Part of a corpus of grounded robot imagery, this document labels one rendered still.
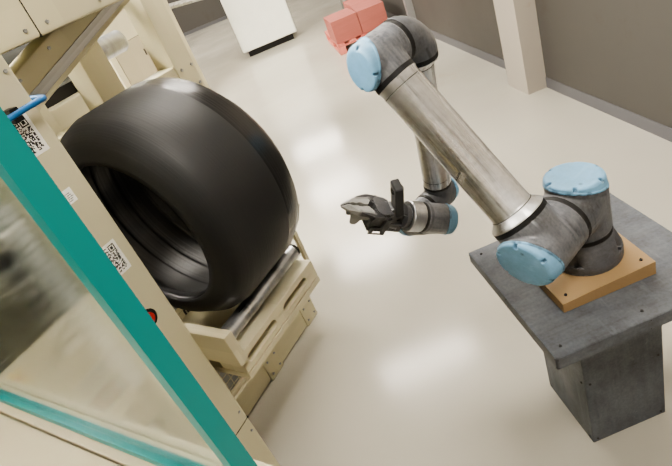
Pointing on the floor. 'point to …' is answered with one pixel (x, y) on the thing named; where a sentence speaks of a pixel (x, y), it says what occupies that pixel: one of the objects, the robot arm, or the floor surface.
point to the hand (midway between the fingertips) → (346, 204)
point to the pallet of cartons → (354, 21)
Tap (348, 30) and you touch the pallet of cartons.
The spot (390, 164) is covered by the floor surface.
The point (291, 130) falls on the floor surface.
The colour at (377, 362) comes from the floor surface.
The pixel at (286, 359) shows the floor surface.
